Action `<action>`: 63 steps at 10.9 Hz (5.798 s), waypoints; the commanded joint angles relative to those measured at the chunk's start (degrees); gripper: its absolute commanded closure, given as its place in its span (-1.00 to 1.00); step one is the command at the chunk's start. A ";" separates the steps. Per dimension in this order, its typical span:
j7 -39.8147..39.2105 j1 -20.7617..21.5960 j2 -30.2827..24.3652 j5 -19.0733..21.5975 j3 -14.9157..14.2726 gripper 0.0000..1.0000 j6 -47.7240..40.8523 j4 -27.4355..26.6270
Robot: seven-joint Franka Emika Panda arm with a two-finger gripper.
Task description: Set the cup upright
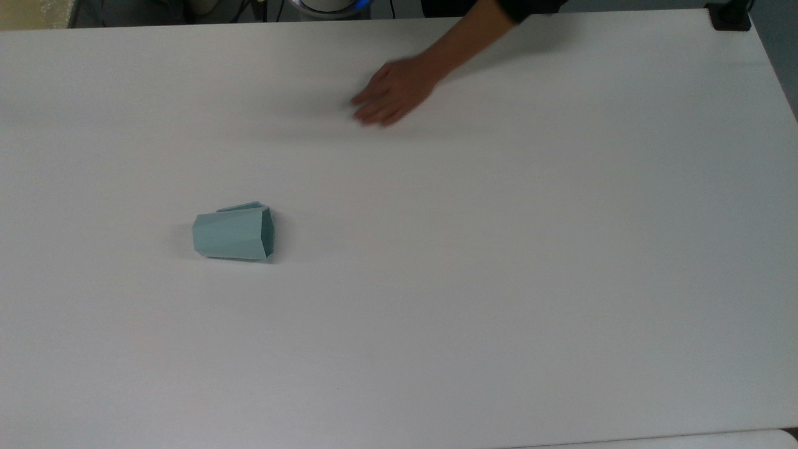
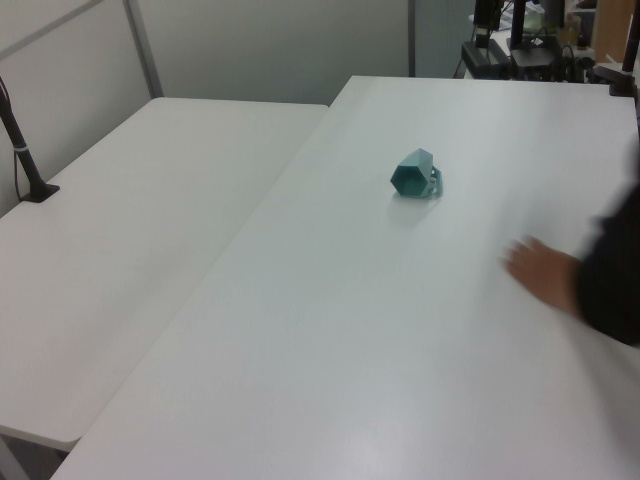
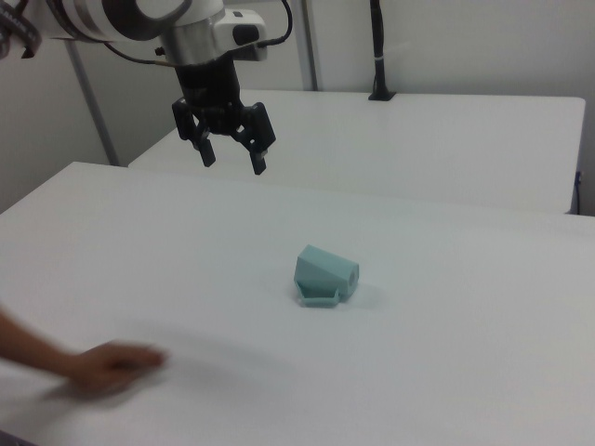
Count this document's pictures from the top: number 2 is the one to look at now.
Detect black sleeved forearm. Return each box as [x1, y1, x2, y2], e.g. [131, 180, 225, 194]
[575, 143, 640, 347]

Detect silver partition frame post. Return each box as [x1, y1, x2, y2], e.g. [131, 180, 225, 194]
[123, 0, 165, 100]

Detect black box device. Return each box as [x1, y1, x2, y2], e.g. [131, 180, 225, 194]
[509, 36, 562, 69]

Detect thin black cable on pole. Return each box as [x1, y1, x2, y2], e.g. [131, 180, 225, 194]
[0, 79, 26, 200]

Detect black monitor stand post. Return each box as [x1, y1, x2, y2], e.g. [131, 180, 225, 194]
[508, 0, 530, 50]

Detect white side table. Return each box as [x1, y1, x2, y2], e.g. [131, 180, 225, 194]
[0, 96, 330, 447]

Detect teal hexagonal cup with handle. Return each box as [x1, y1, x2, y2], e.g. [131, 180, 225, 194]
[389, 147, 446, 201]

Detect black camera pole with base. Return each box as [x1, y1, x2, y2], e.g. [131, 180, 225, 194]
[0, 76, 61, 203]

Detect black flat electronic device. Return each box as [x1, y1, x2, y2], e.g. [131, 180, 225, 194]
[460, 39, 512, 80]

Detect person's bare hand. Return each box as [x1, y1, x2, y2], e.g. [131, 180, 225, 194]
[501, 236, 585, 315]

